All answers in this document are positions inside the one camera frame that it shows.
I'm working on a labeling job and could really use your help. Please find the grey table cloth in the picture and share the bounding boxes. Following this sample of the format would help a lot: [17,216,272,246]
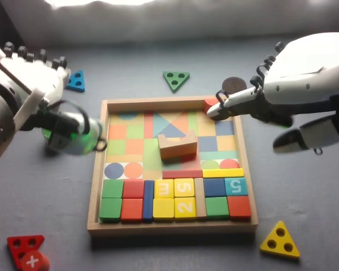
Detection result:
[0,29,339,271]

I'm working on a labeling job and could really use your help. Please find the blue triangle three holes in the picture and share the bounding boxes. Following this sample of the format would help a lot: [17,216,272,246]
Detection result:
[65,69,86,93]

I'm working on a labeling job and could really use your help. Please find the green triangle three holes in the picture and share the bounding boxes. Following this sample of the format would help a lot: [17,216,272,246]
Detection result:
[162,71,191,94]

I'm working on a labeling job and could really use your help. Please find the yellow triangle three holes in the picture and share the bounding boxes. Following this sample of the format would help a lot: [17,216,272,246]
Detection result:
[259,220,301,259]

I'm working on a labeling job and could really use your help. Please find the white backdrop sheet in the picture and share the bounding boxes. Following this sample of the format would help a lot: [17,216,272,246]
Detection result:
[0,0,339,47]

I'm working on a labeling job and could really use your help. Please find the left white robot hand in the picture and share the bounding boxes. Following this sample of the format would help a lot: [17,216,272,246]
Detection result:
[0,41,108,157]

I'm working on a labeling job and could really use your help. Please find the red cylinder white cross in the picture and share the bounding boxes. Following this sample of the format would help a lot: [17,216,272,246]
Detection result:
[19,250,50,271]

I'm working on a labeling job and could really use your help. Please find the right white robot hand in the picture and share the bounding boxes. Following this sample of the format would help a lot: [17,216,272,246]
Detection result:
[207,32,339,155]

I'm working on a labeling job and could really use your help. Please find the wooden puzzle tray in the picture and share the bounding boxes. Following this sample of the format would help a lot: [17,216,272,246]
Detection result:
[86,95,259,238]

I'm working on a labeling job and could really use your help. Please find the brown round cookie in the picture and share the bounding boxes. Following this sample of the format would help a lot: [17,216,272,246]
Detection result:
[222,76,247,94]

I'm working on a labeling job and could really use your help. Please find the red triangle three holes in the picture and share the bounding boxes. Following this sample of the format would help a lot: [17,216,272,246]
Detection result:
[6,234,45,270]

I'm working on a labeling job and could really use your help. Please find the small red block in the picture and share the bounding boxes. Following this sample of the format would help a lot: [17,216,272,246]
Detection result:
[204,97,221,114]

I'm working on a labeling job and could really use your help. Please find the natural wood long bar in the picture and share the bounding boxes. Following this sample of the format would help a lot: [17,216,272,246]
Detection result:
[194,177,208,220]

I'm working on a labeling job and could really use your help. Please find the natural wooden bridge block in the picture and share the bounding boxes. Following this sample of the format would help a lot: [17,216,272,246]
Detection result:
[157,129,199,161]

